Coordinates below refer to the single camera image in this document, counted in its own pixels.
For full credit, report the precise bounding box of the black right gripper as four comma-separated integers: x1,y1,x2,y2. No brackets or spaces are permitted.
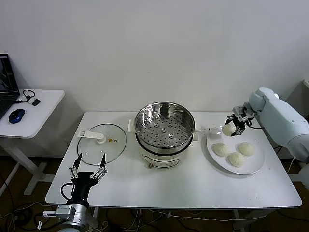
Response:
225,113,251,137

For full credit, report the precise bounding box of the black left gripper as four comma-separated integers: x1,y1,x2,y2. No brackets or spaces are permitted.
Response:
69,153,108,206

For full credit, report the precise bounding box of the white steamed baozi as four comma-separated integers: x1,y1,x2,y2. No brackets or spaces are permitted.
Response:
221,124,234,136
226,152,246,168
211,142,231,157
238,142,255,157

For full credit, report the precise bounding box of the perforated steel steamer basket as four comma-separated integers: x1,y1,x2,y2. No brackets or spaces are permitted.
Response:
134,101,195,155

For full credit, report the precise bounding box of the white round plate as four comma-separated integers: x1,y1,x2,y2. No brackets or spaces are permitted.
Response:
206,125,266,175

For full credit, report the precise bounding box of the white main table leg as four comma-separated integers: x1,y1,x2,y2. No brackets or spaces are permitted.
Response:
88,207,99,229
233,209,249,232

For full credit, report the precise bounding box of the white side table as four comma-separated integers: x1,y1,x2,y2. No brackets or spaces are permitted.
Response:
0,89,66,196

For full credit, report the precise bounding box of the white electric cooker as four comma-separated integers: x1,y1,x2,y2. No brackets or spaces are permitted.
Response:
127,117,202,170

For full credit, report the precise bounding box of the white table foot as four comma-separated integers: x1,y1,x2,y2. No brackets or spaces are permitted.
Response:
288,162,309,183

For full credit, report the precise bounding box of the blue computer mouse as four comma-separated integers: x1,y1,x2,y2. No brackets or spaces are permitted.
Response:
8,109,26,124

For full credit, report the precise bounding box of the black laptop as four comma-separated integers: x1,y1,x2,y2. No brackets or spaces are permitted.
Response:
0,53,21,121

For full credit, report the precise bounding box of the glass lid with white handle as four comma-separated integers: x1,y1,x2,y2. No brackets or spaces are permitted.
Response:
76,123,128,166

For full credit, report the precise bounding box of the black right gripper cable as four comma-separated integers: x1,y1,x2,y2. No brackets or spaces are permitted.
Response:
247,122,266,130

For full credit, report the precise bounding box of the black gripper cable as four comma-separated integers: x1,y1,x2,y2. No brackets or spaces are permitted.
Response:
60,182,74,201
247,122,266,130

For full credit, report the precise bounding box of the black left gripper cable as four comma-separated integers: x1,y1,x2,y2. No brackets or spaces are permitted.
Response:
60,182,74,201

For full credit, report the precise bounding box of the white hanging cable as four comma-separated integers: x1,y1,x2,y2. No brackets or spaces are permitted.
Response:
287,157,296,174

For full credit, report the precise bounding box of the black looped earphone cable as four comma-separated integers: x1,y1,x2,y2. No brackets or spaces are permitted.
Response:
14,89,37,105

